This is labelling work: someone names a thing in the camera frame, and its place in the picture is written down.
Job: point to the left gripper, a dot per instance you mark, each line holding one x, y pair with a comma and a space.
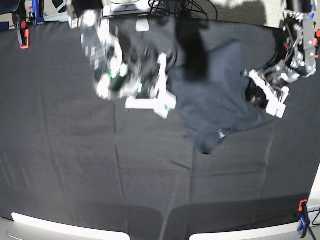
262, 90

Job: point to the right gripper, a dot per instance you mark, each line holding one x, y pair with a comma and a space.
142, 73

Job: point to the dark grey t-shirt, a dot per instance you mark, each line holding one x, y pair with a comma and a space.
211, 98

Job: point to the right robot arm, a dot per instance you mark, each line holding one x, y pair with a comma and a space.
124, 65

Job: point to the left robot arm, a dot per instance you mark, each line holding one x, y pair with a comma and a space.
295, 57

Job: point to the red clamp far right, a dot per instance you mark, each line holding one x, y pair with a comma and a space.
316, 43

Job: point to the red black clamp far left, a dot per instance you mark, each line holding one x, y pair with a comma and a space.
23, 34

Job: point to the blue clamp far left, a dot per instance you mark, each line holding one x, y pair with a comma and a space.
36, 12

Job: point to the red blue clamp near right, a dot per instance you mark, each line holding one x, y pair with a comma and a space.
304, 220

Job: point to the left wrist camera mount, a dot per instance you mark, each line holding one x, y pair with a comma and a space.
270, 95

